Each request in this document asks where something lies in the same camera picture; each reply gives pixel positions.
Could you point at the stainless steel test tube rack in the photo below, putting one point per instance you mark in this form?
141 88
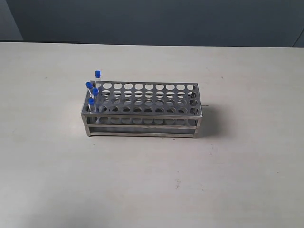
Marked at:
148 109

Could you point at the blue capped tube second row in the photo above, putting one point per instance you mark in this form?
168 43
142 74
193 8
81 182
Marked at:
96 98

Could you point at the blue capped tube back row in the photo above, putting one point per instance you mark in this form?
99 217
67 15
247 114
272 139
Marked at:
92 109

